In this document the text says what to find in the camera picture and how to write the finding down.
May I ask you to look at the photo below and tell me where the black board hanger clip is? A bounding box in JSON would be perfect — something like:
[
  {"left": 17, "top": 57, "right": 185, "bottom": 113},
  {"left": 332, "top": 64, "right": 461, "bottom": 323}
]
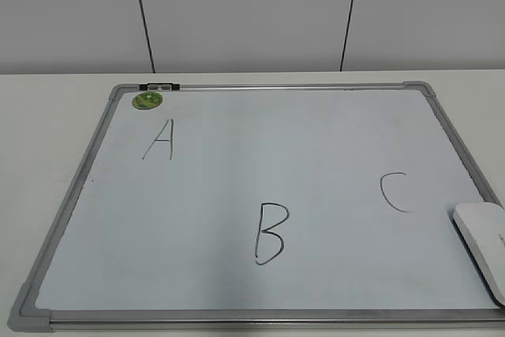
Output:
[{"left": 138, "top": 83, "right": 181, "bottom": 91}]

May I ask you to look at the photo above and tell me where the white board with grey frame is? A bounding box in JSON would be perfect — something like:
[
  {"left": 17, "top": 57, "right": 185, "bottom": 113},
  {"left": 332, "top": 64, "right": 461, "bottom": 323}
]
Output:
[{"left": 8, "top": 82, "right": 504, "bottom": 332}]

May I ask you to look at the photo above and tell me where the round green magnet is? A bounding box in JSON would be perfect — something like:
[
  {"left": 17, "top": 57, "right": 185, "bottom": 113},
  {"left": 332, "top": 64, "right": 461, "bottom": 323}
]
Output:
[{"left": 132, "top": 92, "right": 163, "bottom": 110}]

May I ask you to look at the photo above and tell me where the white board eraser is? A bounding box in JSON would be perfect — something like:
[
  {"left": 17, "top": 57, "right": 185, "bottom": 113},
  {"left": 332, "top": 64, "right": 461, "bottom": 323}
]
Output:
[{"left": 453, "top": 202, "right": 505, "bottom": 306}]

